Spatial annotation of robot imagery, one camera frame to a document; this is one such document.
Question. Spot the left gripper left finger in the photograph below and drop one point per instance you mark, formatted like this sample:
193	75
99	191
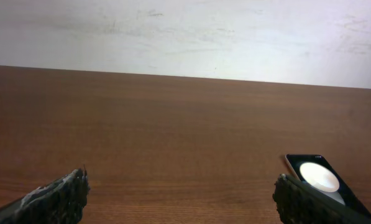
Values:
61	201

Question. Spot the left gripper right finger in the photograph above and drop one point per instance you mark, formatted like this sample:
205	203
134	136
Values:
298	203

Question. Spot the black smartphone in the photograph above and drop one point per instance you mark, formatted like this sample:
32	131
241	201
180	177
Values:
314	170

